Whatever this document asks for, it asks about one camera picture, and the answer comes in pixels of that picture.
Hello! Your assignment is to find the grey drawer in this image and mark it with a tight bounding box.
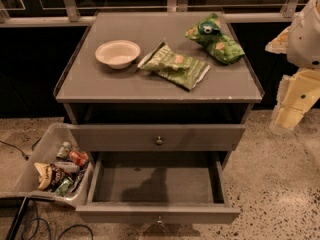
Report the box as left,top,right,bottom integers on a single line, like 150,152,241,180
76,152,240,224
70,124,245,152

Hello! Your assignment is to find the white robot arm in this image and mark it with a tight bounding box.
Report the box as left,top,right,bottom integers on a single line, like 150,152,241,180
265,0,320,134

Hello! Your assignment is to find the grey wooden drawer cabinet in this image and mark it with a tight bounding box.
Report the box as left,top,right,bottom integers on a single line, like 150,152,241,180
53,11,266,172

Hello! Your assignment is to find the green chip bag crumpled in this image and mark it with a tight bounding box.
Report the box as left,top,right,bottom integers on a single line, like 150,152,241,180
185,13,245,65

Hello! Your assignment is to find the green chip bag flat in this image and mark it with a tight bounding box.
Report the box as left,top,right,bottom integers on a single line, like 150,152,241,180
138,41,210,90

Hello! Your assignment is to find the metal window railing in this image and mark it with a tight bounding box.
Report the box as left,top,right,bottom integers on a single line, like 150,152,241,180
0,0,308,26

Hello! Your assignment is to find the white bowl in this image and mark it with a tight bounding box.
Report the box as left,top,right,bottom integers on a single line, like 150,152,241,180
95,40,141,69

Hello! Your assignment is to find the dark snack packet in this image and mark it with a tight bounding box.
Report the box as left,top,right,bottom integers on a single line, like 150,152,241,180
69,162,90,194

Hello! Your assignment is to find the orange soda can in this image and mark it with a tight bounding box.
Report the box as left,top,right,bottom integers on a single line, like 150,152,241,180
69,150,88,167

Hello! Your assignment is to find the green soda can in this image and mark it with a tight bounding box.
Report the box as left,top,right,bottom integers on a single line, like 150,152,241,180
56,141,72,160

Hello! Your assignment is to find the silver can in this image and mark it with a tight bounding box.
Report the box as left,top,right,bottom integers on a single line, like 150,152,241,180
54,161,80,173

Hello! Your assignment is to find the green can lower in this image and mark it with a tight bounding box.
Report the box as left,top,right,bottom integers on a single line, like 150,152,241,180
55,177,73,196

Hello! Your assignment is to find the clear plastic storage bin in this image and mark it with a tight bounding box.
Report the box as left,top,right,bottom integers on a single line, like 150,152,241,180
0,123,94,207

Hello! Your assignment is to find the brown snack bag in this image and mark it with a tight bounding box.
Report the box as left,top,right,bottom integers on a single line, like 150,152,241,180
34,162,68,190

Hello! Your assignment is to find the blue cable on floor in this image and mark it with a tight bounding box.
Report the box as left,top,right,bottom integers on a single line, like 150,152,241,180
20,199,94,240

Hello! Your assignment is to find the black cable on floor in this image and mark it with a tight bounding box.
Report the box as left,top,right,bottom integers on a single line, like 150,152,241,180
0,137,42,161

